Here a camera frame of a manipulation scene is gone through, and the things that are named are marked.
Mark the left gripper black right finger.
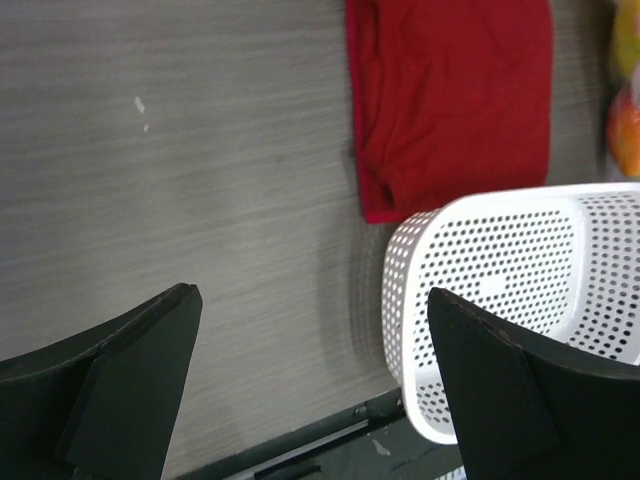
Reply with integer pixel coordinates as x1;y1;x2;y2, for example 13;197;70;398
428;288;639;479

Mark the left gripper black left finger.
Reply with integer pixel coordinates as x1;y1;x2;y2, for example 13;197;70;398
1;284;203;479

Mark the clear zip top bag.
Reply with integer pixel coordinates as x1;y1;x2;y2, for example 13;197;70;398
606;1;639;181

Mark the orange fruit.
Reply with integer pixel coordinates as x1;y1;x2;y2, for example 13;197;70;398
606;87;639;177

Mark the white perforated plastic basket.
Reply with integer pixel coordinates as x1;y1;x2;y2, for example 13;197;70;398
381;183;639;445

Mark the folded red cloth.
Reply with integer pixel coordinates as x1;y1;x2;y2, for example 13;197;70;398
345;1;553;224

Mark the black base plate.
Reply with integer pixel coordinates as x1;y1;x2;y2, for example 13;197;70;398
181;389;467;479

